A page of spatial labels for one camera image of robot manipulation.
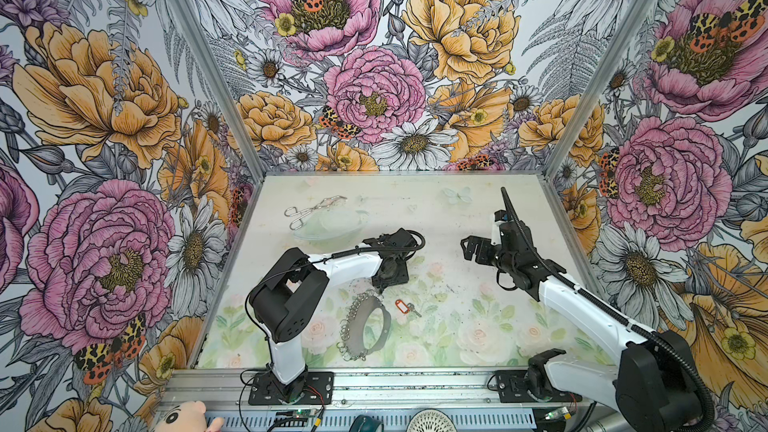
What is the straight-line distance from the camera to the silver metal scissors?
43.1 inches

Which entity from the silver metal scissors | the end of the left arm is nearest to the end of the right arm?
the end of the left arm

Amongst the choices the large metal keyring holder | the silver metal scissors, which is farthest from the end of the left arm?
the silver metal scissors

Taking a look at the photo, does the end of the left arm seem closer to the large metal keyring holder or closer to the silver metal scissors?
the large metal keyring holder

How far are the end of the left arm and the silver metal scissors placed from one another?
41cm

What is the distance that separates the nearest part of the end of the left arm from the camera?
0.69m

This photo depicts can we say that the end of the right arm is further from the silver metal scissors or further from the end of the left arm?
the silver metal scissors
